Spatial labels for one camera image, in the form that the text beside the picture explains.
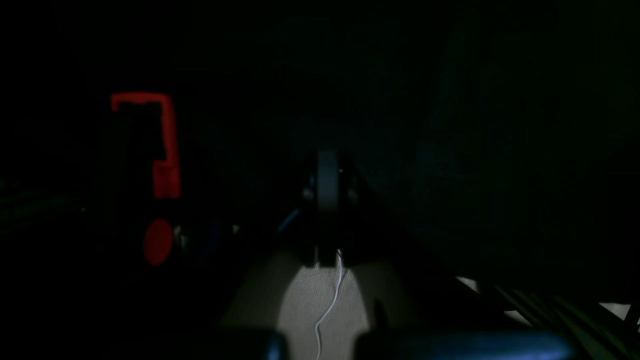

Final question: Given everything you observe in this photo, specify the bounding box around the red and black clamp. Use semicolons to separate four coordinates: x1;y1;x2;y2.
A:
110;91;183;267

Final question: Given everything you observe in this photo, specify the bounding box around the black table cloth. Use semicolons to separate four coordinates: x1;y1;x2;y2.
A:
1;0;639;330

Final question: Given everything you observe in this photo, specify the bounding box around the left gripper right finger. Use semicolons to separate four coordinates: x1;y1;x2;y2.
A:
340;152;396;265

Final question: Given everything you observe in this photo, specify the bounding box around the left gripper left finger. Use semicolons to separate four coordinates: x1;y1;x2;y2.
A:
274;150;320;265

